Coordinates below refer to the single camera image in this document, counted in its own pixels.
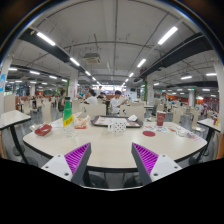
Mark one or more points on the dark food tray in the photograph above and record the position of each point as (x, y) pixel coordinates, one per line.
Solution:
(103, 120)

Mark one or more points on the red paper cup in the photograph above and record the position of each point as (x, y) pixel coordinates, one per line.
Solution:
(161, 118)

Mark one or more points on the person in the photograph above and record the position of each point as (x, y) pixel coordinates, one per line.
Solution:
(91, 99)
(116, 103)
(61, 101)

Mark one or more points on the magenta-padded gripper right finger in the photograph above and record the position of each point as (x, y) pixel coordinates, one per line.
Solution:
(146, 157)

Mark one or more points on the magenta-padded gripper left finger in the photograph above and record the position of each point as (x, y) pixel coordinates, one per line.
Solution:
(77, 156)

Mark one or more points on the ceiling air conditioner unit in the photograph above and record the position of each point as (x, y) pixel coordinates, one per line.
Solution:
(92, 58)

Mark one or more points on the printed paper leaflets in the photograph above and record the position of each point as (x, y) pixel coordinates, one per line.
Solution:
(160, 128)

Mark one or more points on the orange-white food wrapper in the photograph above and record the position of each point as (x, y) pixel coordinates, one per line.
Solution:
(81, 122)

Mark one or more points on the white black-dotted mug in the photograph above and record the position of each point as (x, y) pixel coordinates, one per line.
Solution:
(116, 126)

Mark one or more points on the white paper napkin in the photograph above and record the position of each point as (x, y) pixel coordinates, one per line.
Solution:
(132, 118)

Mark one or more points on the ceiling strip lights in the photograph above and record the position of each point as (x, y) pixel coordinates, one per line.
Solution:
(46, 38)

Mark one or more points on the flat round red coaster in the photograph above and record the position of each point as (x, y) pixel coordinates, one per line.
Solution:
(149, 133)

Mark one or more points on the beige canteen chairs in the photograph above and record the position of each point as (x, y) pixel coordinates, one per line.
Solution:
(96, 110)

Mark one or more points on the white neighbouring table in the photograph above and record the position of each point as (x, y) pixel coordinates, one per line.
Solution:
(208, 122)
(13, 117)

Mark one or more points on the green-labelled clear drink bottle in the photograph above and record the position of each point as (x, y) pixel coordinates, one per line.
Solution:
(68, 120)

